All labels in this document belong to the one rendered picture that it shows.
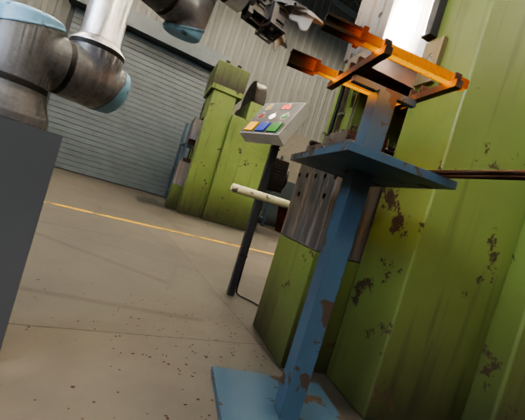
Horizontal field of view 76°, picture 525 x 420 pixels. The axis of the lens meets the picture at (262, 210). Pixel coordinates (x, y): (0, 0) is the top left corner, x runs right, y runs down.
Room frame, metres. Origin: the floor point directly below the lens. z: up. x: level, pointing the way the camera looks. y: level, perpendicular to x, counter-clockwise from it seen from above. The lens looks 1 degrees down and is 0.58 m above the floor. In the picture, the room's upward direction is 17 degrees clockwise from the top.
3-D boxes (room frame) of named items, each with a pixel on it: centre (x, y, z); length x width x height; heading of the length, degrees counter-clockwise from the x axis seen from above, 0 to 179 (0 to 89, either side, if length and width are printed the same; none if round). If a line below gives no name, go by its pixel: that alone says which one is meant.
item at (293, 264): (1.55, -0.44, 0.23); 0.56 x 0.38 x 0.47; 109
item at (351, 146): (0.97, -0.23, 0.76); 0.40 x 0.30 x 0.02; 15
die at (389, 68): (1.60, -0.41, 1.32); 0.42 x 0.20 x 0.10; 109
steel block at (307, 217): (1.55, -0.44, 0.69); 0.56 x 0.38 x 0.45; 109
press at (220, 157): (6.77, 0.78, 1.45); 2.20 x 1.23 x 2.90; 117
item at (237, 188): (1.83, -0.02, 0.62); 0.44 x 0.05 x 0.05; 109
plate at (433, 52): (1.27, -0.44, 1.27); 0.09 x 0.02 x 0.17; 19
